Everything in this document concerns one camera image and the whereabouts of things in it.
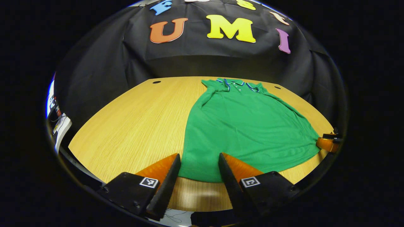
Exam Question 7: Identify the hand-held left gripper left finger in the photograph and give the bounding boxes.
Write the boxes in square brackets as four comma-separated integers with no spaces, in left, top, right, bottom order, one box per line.
[96,153,181,221]

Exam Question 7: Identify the black backdrop cloth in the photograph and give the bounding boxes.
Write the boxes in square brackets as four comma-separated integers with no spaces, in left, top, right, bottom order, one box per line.
[53,0,347,133]

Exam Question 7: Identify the green T-shirt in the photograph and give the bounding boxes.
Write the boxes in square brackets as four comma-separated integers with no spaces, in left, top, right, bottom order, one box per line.
[178,78,322,183]

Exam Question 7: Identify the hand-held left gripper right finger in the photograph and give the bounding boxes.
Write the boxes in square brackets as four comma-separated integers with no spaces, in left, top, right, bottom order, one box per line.
[218,153,300,221]

